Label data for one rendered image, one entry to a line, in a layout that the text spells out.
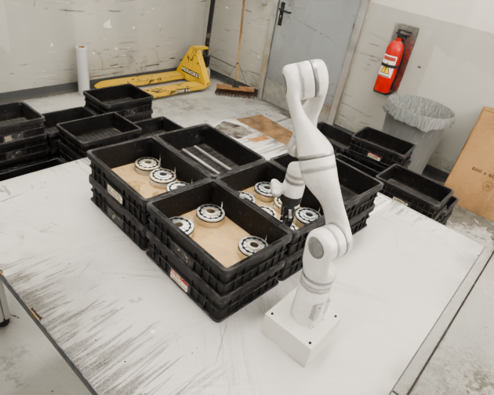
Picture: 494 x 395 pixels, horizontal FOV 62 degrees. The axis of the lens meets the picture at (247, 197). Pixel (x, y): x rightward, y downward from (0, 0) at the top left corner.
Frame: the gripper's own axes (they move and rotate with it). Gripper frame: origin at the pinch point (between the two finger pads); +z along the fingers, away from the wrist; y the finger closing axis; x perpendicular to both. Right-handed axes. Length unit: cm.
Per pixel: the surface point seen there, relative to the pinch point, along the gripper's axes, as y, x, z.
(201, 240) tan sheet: -10.7, 28.4, 2.6
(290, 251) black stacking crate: -12.4, -1.6, 1.3
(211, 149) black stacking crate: 57, 29, 3
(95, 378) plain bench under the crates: -54, 52, 16
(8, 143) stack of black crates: 100, 144, 38
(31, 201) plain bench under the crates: 18, 96, 16
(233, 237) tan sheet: -7.3, 17.8, 2.5
